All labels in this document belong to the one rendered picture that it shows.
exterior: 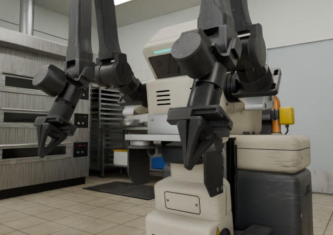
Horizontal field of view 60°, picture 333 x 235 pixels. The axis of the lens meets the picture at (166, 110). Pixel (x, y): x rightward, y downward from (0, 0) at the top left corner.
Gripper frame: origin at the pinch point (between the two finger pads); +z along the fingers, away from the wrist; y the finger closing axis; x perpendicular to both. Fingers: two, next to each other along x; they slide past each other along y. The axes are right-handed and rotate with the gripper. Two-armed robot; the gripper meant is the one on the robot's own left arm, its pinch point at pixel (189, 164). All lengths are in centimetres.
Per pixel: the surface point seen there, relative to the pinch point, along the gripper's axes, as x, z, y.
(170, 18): 244, -368, -270
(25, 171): 159, -33, -340
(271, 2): 255, -354, -89
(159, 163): 307, -110, -249
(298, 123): 341, -195, -60
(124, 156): 302, -116, -325
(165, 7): 218, -366, -264
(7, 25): 74, -237, -439
